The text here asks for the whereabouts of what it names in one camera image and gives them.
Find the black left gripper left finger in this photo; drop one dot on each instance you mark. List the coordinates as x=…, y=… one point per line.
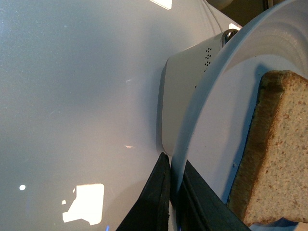
x=151, y=210

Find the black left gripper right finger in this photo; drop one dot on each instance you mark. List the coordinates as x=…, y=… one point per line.
x=198, y=208

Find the grey round plate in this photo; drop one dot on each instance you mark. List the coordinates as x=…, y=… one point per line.
x=213, y=132

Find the brown bread slice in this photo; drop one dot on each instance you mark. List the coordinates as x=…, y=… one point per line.
x=272, y=179

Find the white toaster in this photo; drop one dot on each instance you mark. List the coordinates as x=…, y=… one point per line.
x=179, y=79

